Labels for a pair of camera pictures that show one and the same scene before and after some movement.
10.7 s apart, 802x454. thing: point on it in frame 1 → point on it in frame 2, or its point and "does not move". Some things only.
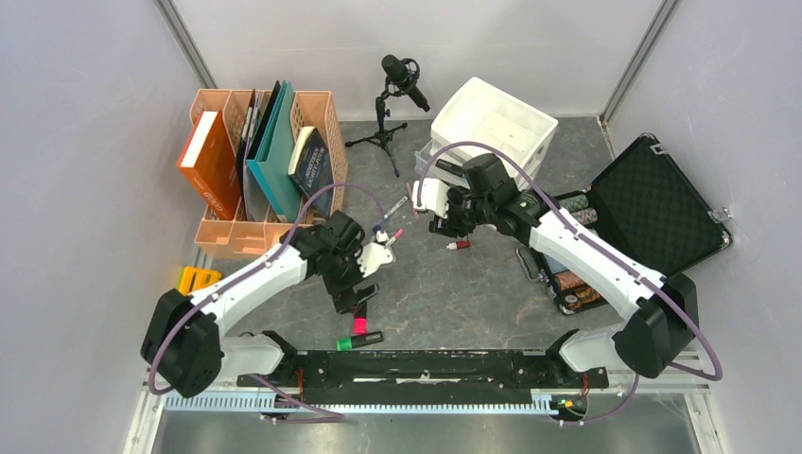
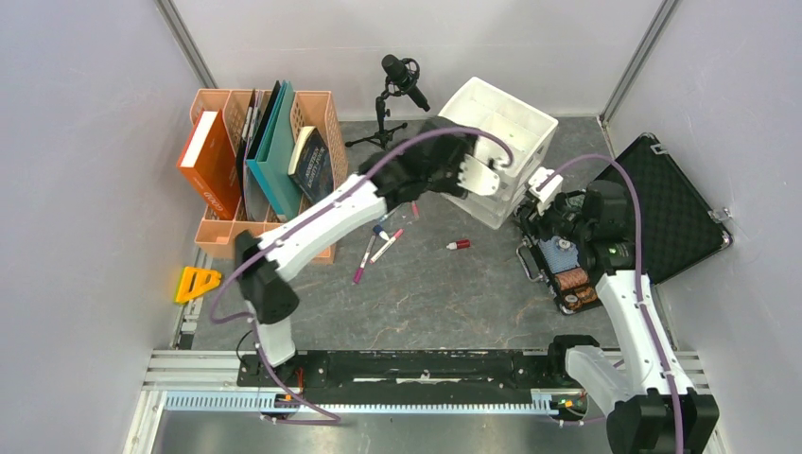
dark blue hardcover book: [311, 166] does not move
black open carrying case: [647, 203] does not move
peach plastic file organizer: [290, 167] does not move
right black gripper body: [463, 215] → [558, 219]
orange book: [209, 163] does not move
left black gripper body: [340, 278] → [444, 178]
